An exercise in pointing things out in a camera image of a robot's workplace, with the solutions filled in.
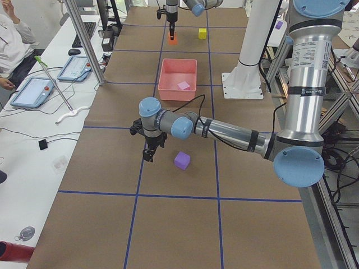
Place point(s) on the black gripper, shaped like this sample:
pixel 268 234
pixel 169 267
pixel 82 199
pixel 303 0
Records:
pixel 171 14
pixel 153 142

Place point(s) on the orange foam block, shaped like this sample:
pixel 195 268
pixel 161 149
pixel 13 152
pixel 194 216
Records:
pixel 172 40

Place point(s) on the pink foam block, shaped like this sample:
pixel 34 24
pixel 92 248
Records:
pixel 183 86

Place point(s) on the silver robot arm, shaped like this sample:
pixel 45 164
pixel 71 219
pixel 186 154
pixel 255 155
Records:
pixel 197 7
pixel 295 150

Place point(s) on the pink plastic bin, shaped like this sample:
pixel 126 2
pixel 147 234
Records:
pixel 174 71

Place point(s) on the yellow foam block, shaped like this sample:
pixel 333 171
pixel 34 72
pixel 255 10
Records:
pixel 202 33

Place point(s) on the purple foam block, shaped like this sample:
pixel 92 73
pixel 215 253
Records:
pixel 182 160

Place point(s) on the black monitor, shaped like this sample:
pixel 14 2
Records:
pixel 104 9

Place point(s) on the black box with label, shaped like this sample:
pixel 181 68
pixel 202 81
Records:
pixel 108 40

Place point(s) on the black computer mouse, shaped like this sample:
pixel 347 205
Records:
pixel 74 51

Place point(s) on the far blue teach pendant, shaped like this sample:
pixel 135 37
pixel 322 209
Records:
pixel 76 69

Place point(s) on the blue teach pendant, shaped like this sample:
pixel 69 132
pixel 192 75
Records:
pixel 33 93
pixel 76 69

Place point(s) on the small black square device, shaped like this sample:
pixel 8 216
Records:
pixel 43 144

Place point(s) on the near blue teach pendant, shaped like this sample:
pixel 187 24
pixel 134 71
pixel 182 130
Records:
pixel 33 93

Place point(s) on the metal grabber stick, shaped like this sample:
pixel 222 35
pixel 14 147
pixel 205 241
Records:
pixel 72 112

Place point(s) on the round metal lid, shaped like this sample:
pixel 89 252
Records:
pixel 25 234

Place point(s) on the seated person white shirt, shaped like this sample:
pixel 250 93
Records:
pixel 17 52

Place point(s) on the red cylinder bottle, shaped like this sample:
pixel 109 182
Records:
pixel 11 252

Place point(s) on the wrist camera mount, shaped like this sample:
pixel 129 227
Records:
pixel 161 12
pixel 137 128

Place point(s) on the aluminium frame post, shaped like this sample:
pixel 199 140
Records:
pixel 84 38

